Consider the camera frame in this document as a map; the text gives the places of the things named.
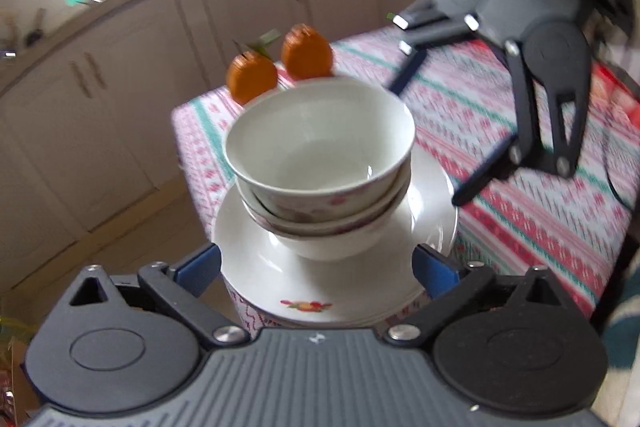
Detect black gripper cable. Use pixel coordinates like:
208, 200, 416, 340
599, 121, 632, 210

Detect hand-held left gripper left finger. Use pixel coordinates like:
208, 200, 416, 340
60, 243, 251, 351

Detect white pink floral bowl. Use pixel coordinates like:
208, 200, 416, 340
249, 192, 409, 262
224, 79, 415, 218
237, 167, 412, 236

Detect orange with leaf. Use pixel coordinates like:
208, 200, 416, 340
226, 29, 281, 106

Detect white kitchen cabinets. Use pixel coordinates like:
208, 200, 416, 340
0, 0, 481, 253

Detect bumpy orange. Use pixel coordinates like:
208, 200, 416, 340
281, 24, 334, 80

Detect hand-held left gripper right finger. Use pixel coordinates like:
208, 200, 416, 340
383, 243, 577, 351

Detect patterned red green tablecloth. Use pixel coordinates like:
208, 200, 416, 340
171, 27, 640, 343

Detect teal white patterned cloth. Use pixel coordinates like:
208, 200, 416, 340
597, 252, 640, 427

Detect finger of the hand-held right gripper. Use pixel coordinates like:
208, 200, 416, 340
387, 0, 494, 94
451, 39, 592, 206

